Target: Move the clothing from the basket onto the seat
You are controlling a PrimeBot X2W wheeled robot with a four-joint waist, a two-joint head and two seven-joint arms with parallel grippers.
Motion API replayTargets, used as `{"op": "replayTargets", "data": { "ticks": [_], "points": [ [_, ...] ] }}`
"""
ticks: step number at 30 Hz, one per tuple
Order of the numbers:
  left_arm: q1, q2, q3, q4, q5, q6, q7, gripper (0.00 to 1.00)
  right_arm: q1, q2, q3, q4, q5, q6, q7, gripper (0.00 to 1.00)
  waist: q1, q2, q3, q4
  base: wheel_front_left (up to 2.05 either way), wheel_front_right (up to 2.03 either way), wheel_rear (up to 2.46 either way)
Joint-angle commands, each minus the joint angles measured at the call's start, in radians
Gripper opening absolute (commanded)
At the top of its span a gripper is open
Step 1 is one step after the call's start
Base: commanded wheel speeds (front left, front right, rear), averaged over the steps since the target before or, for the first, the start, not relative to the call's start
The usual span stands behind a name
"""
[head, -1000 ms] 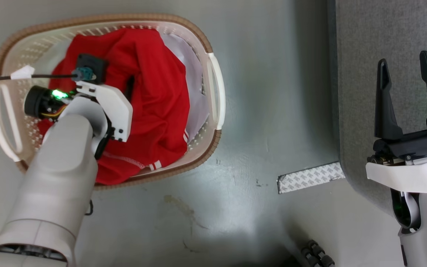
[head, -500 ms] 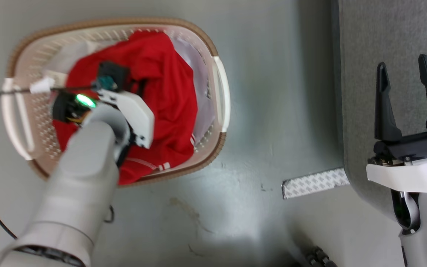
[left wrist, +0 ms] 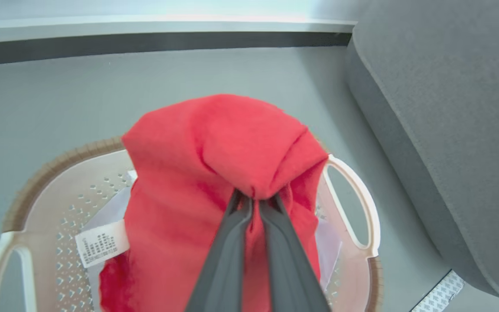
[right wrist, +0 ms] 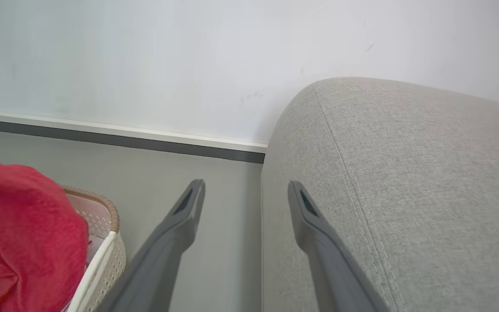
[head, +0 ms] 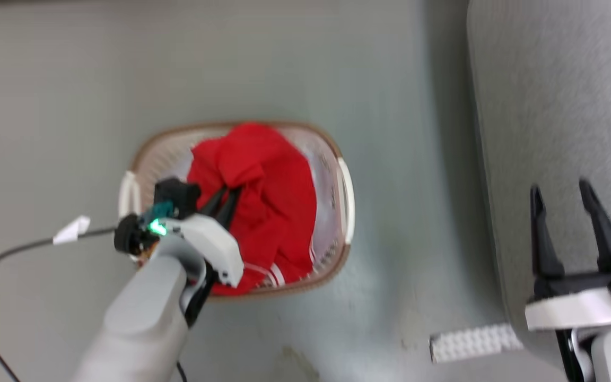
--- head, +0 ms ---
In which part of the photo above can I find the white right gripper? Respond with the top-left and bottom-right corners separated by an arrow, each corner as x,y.
525,178 -> 611,333

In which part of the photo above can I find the white paper cable tag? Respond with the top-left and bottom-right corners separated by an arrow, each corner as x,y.
53,215 -> 91,246

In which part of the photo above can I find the white studded building plate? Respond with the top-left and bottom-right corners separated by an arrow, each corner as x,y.
429,323 -> 525,364

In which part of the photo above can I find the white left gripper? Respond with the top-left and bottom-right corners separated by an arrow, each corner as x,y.
163,185 -> 245,288

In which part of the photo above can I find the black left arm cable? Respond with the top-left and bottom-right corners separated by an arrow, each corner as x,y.
182,264 -> 218,327

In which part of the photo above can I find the grey fabric sofa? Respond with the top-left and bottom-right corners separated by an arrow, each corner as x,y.
466,0 -> 611,367

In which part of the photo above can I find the white perforated laundry basket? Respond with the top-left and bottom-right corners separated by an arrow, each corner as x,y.
118,121 -> 356,302

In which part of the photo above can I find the red garment with white stripes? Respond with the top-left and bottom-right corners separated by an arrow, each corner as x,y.
186,123 -> 318,297

